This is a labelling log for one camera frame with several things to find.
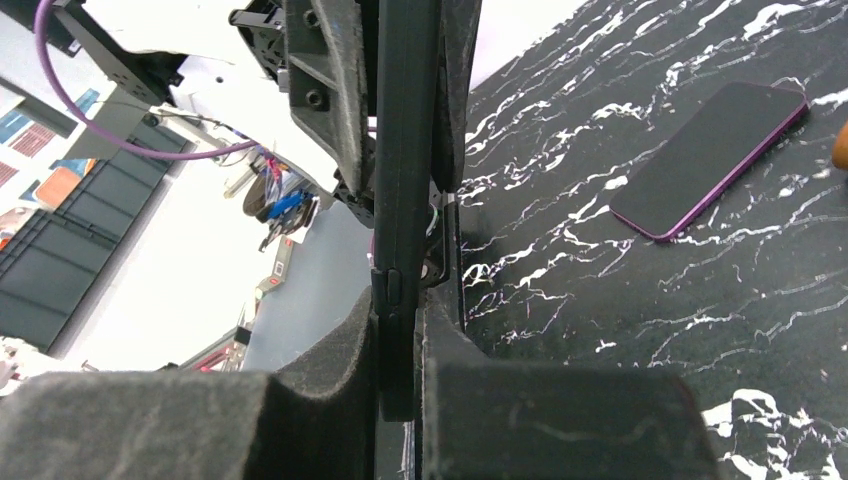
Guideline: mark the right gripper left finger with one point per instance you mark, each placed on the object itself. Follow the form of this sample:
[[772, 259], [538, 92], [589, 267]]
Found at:
[[313, 419]]

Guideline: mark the black smartphone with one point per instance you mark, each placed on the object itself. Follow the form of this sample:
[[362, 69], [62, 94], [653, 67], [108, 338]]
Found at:
[[406, 82]]

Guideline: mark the purple smartphone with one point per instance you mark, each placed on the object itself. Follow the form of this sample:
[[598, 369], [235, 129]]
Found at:
[[730, 131]]

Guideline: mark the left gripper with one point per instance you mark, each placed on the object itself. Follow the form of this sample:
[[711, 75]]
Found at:
[[324, 56]]

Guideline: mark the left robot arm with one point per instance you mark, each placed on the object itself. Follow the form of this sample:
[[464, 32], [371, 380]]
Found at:
[[185, 56]]

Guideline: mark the orange wooden shelf rack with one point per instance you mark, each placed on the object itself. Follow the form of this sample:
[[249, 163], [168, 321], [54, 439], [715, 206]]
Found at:
[[839, 154]]

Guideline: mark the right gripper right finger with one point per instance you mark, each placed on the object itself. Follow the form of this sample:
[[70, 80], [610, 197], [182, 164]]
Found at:
[[486, 418]]

